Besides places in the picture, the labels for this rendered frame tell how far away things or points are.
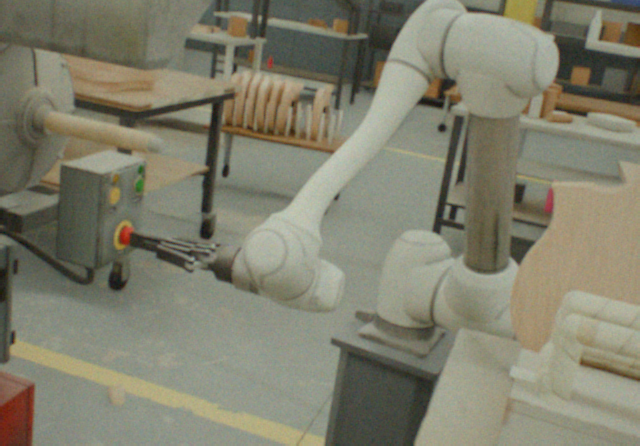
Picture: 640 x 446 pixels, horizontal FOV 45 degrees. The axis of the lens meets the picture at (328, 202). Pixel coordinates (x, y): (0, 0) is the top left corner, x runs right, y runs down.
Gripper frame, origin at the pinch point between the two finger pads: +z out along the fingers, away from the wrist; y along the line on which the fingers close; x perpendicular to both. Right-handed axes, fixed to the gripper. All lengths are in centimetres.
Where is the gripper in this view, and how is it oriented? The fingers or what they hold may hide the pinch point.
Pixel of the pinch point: (146, 242)
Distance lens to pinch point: 158.9
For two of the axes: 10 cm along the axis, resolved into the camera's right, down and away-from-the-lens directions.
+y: 3.0, -2.3, 9.3
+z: -9.4, -2.2, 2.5
